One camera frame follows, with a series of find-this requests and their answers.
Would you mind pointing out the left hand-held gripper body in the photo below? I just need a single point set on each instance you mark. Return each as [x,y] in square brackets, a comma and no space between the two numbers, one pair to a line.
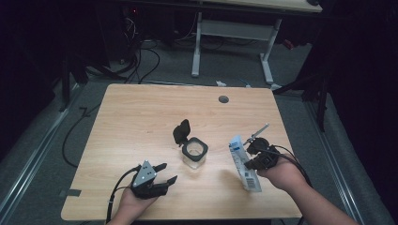
[144,179]

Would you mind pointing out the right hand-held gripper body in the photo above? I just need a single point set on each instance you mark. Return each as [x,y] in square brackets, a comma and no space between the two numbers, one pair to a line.
[266,157]

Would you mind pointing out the white packet with blue print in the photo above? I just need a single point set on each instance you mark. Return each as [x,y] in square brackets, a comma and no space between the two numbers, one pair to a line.
[242,165]

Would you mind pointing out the clear jar with black lid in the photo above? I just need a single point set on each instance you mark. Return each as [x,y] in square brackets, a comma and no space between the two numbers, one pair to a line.
[194,153]

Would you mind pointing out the person's right hand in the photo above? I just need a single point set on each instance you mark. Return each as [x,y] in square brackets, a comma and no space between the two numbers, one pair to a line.
[284,176]

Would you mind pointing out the person's left hand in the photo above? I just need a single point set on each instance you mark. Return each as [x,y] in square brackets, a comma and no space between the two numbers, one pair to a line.
[131,207]

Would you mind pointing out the grey tape piece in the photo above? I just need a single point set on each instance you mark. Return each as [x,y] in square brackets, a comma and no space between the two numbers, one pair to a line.
[70,192]

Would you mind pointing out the black metal stand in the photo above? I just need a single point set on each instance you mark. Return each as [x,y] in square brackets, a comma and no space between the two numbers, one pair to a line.
[65,81]
[321,103]

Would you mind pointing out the white scrap on floor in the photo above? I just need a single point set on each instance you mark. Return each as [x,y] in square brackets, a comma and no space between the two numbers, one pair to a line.
[221,83]

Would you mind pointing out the red object on floor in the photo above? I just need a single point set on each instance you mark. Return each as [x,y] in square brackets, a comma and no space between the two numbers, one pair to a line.
[288,44]

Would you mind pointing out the wooden desk with white legs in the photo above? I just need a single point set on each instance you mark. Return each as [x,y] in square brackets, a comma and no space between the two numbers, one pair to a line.
[234,30]

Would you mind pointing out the metal floor rail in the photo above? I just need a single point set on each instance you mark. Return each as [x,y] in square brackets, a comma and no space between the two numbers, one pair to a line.
[34,156]
[334,150]

